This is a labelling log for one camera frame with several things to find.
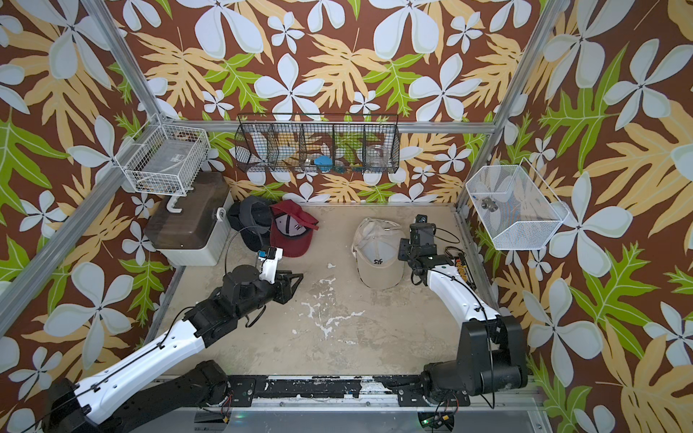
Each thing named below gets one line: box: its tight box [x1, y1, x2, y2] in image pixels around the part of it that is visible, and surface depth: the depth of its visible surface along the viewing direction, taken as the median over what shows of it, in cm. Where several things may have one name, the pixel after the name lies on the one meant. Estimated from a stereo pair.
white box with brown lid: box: [143, 171, 235, 267], surface depth 95 cm
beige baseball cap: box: [351, 217, 407, 290], surface depth 101 cm
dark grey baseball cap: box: [238, 195, 273, 253], surface depth 101 cm
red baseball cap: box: [269, 199, 320, 258], surface depth 110 cm
